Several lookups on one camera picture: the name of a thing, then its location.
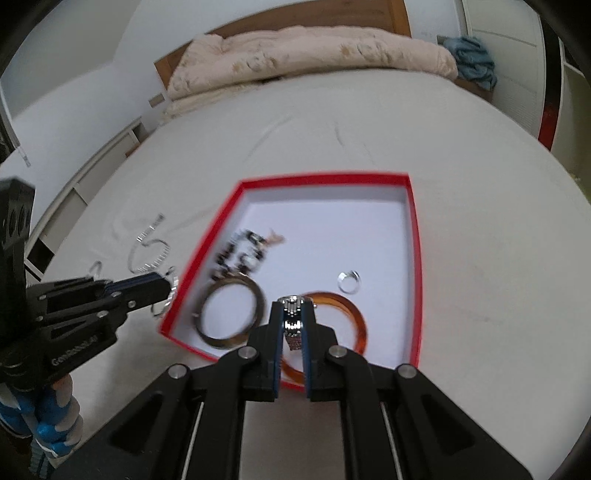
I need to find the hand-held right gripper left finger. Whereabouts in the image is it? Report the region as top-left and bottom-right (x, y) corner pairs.
(48, 300), (284, 480)

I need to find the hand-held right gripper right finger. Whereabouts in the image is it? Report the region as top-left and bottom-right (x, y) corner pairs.
(302, 300), (534, 480)

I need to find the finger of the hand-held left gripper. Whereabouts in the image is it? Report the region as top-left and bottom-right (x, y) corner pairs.
(34, 274), (172, 334)
(25, 274), (158, 301)

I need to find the silver chain necklace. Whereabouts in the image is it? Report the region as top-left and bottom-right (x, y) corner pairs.
(129, 213), (172, 274)

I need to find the red shallow box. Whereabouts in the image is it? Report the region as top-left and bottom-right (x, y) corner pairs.
(159, 171), (424, 394)

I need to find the person's left hand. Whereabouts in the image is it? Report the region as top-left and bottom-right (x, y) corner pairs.
(0, 375), (84, 472)

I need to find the metallic bangle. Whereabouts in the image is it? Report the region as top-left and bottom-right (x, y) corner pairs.
(194, 272), (267, 350)

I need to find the amber bangle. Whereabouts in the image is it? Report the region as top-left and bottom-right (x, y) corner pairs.
(281, 291), (370, 387)

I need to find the bed with white sheet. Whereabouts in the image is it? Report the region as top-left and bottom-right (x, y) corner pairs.
(44, 69), (591, 480)

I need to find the cream floral quilt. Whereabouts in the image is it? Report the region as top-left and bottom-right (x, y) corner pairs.
(166, 25), (459, 100)

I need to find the wooden nightstand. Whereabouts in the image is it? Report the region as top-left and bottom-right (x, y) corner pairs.
(455, 76), (496, 105)

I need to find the blue cloth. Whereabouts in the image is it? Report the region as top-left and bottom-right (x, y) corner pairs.
(442, 36), (498, 91)

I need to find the wooden headboard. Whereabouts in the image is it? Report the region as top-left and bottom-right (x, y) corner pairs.
(154, 0), (413, 89)

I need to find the white wardrobe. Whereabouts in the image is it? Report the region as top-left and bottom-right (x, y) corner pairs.
(462, 0), (591, 185)

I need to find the silver ring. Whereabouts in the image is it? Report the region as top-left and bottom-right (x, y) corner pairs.
(337, 270), (362, 294)

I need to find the black bead bracelet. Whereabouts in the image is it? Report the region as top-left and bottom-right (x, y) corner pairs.
(213, 228), (269, 283)

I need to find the low white wall cabinet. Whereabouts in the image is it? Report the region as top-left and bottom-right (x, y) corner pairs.
(23, 115), (145, 278)

